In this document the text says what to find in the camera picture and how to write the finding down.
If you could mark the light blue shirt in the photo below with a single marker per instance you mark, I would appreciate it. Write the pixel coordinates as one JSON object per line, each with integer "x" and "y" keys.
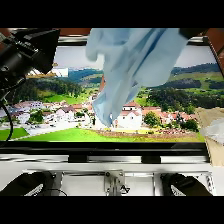
{"x": 133, "y": 66}

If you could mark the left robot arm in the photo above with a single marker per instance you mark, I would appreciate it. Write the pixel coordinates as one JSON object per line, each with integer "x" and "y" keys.
{"x": 20, "y": 56}

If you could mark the brown clothes hanger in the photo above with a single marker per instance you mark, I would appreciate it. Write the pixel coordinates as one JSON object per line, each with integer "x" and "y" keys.
{"x": 40, "y": 75}

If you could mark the beige garment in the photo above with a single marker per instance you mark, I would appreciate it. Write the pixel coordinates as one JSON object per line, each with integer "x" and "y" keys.
{"x": 203, "y": 115}

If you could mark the white garment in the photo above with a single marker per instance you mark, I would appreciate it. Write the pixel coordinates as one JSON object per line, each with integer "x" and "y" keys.
{"x": 215, "y": 131}

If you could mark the silver frame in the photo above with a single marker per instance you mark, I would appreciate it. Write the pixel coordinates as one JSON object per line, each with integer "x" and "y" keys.
{"x": 113, "y": 166}

